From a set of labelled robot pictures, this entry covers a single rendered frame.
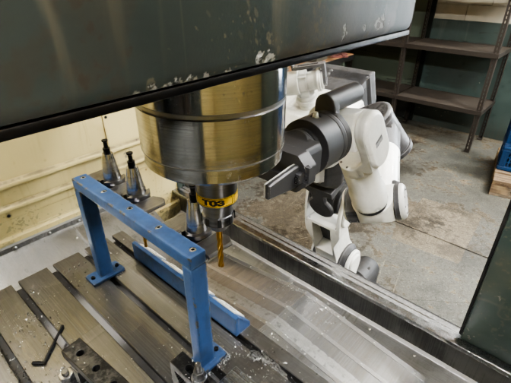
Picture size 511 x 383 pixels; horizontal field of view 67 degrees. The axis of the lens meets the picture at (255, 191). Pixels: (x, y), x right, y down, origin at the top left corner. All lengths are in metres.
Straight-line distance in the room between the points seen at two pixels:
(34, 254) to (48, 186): 0.24
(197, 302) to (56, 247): 0.85
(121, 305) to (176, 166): 0.80
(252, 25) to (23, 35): 0.14
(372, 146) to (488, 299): 0.62
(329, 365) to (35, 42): 1.10
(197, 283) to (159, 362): 0.28
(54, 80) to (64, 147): 1.30
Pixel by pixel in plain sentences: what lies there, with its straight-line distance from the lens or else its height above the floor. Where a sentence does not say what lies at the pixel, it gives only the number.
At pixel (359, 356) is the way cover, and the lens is 1.25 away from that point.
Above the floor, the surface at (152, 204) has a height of 1.22.
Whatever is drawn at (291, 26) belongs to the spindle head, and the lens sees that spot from 0.31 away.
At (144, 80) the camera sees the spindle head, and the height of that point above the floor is 1.63.
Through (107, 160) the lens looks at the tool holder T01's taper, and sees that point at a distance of 1.02.
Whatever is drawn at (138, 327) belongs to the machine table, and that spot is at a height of 0.90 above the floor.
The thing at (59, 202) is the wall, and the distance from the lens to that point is 1.56.
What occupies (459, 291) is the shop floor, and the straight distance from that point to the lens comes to 2.70.
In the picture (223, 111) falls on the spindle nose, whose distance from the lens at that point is 0.35.
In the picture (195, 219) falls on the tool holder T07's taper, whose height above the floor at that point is 1.26.
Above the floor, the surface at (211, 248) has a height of 1.22.
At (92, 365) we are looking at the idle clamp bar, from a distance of 0.95.
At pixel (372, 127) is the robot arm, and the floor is 1.47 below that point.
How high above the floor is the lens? 1.69
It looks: 30 degrees down
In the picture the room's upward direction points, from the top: straight up
